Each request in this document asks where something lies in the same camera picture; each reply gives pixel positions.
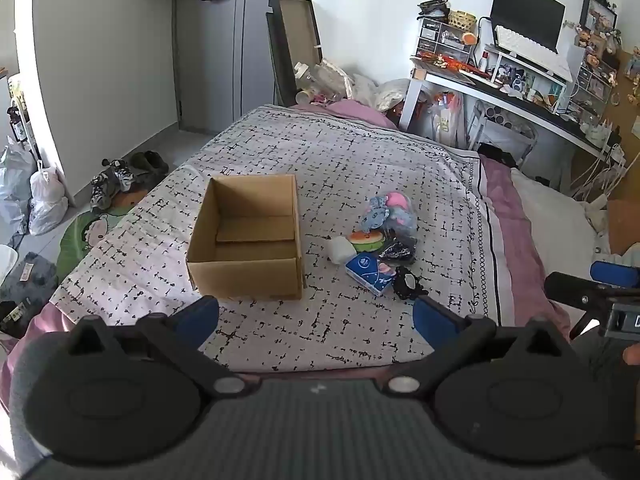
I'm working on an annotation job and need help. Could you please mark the green cartoon floor mat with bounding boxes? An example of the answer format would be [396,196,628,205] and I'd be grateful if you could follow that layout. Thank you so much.
[55,192,136,286]

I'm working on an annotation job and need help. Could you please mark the dark patterned pouch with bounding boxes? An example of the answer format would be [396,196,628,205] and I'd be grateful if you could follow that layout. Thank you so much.
[377,240,418,265]

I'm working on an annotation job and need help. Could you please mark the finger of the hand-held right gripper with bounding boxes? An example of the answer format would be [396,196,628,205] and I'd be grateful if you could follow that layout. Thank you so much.
[590,260,640,289]
[544,271,640,339]

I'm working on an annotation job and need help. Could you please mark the heap of white plastic bags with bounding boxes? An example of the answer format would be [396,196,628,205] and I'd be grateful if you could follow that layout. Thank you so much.
[315,59,411,113]

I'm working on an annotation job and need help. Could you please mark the black white printed blanket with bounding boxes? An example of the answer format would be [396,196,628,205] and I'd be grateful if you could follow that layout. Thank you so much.
[49,104,517,374]

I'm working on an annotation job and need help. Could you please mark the black monitor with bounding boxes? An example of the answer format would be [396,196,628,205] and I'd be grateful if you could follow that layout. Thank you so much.
[489,0,567,53]

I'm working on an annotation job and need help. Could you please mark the white duvet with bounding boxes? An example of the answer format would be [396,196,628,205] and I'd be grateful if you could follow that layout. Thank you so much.
[509,167,612,303]

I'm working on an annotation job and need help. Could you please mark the black plush toy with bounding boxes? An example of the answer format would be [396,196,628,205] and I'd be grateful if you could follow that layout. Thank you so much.
[392,266,429,302]

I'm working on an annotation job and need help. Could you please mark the white keyboard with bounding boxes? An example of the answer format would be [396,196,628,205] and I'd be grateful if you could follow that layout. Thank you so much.
[494,25,561,58]

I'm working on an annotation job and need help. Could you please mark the white cables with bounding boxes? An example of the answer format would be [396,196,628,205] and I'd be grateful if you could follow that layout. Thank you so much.
[570,152,628,206]

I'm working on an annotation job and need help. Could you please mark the black bag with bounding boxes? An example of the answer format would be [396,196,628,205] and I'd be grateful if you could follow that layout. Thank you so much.
[477,142,521,168]

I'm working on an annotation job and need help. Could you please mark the white wire cart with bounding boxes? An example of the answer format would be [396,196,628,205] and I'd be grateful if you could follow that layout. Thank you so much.
[467,100,540,168]

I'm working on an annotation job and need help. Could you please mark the black white sneakers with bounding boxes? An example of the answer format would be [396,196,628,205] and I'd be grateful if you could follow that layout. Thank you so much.
[90,159,135,211]

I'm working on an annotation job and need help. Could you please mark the small drawer shelf with trinkets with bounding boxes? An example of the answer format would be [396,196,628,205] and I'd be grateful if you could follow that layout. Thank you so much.
[567,0,623,111]

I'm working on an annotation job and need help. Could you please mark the white desk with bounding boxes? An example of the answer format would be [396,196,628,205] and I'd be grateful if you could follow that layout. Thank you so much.
[399,57,628,163]

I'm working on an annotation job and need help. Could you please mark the blue tissue pack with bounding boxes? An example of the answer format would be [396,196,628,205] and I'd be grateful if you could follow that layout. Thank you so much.
[345,253,397,296]

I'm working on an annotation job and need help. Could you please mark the blue patterned plush toy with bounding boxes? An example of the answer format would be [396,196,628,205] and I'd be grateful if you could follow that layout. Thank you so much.
[361,196,396,233]

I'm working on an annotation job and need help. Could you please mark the grey door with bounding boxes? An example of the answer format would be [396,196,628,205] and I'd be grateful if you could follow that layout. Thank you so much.
[170,0,298,133]

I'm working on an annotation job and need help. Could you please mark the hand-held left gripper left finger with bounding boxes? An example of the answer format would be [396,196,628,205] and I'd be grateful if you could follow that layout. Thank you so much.
[65,295,247,400]

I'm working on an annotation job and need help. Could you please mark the grey cloth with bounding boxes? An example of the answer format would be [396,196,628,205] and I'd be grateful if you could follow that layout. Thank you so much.
[0,252,58,311]

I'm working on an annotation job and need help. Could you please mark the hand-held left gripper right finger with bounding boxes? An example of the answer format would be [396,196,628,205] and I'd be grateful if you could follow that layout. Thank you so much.
[387,295,576,397]

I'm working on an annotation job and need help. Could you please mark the white knotted plastic bag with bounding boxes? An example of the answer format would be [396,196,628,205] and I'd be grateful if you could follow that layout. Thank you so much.
[27,160,69,236]

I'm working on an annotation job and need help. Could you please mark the dark shoes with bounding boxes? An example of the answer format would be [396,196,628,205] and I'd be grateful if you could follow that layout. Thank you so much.
[127,151,170,177]

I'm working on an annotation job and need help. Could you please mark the white soft block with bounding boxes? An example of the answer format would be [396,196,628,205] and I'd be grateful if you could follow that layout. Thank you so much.
[327,236,357,264]

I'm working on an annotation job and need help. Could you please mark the clear plastic bottle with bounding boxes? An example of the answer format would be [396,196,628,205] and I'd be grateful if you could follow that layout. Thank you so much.
[294,61,326,86]

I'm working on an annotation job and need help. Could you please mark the white monitor riser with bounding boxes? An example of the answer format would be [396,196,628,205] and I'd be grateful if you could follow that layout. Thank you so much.
[481,44,575,98]

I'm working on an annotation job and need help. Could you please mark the brown cardboard piece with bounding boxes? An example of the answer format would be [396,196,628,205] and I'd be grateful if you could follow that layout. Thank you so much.
[606,199,640,256]

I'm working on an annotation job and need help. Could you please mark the cardboard box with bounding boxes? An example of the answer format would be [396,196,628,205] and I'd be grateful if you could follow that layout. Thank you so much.
[186,175,305,302]

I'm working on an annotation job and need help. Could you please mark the burger squishy toy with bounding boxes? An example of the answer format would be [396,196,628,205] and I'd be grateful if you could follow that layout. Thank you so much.
[349,230,386,254]

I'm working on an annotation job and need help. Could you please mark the grey white plastic bag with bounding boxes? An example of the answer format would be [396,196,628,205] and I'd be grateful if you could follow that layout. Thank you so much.
[0,136,37,236]

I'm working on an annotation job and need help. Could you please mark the clear plastic bag with papers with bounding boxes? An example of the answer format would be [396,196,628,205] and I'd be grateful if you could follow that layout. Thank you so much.
[417,90,466,148]

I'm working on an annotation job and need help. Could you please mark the grey pink plush toy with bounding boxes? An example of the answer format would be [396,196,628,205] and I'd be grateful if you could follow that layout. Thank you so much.
[384,190,419,237]

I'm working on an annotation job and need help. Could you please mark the clear drawer organizer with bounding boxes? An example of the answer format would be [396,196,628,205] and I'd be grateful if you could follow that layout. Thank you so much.
[412,16,476,60]

